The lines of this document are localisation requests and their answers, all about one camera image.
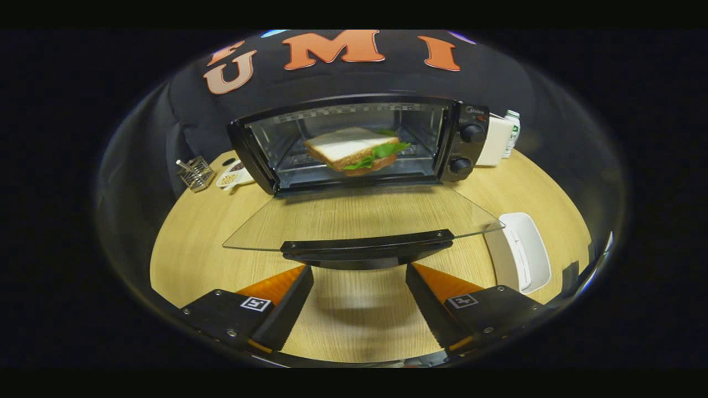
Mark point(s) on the small white snack dish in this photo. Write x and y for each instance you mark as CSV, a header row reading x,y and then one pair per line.
x,y
235,177

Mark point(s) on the lettuce sandwich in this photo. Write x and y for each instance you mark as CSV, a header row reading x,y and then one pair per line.
x,y
345,143

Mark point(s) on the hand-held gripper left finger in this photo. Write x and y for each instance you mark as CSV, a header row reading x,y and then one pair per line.
x,y
287,309

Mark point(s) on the white green-label bottle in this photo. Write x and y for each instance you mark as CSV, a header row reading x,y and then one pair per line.
x,y
513,132

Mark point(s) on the white pop-up toaster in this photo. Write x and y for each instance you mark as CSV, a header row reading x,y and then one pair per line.
x,y
495,141

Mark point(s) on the white rectangular plate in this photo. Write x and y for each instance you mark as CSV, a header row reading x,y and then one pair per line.
x,y
531,249

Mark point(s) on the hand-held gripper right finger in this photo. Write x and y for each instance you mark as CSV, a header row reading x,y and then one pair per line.
x,y
431,309

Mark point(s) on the black toaster oven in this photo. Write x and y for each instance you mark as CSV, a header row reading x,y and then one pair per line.
x,y
470,149

